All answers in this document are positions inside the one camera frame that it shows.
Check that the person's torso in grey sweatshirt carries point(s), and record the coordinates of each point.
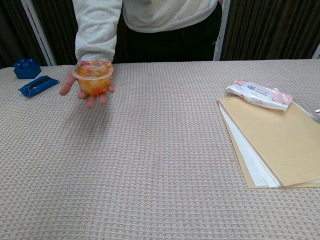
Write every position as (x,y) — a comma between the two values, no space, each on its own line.
(172,27)

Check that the blue snack wrapper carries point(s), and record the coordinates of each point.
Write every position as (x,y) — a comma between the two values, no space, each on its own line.
(38,85)

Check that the blue toy building block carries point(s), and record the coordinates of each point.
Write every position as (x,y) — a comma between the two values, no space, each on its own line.
(26,68)

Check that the person's bare hand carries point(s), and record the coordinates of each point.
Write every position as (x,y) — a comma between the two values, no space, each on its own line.
(67,86)

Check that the pink white wet wipes pack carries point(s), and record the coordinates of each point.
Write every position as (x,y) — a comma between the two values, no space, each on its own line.
(260,94)

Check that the woven checkered tablecloth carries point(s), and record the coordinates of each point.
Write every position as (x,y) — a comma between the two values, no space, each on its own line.
(155,160)

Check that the white metal frame post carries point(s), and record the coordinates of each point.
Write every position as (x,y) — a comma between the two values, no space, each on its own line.
(221,32)
(40,30)

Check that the tan spiral notebook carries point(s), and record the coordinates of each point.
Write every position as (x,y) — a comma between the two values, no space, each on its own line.
(272,145)

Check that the grey sweatshirt forearm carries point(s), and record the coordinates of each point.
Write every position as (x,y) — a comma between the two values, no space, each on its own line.
(96,35)

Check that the fruit jelly cup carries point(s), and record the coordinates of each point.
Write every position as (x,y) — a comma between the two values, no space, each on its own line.
(93,79)

